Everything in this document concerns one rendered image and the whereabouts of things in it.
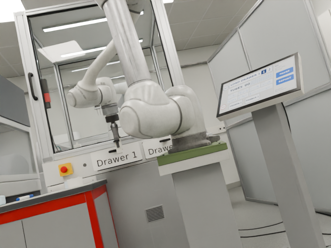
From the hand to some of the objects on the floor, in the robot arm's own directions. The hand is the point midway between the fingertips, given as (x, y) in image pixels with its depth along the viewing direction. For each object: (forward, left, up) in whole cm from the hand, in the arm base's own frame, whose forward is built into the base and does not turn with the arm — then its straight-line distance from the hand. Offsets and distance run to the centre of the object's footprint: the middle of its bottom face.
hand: (119, 149), depth 162 cm
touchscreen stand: (+20, -89, -87) cm, 126 cm away
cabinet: (+62, +16, -95) cm, 115 cm away
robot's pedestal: (-34, -47, -86) cm, 103 cm away
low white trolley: (-26, +36, -90) cm, 100 cm away
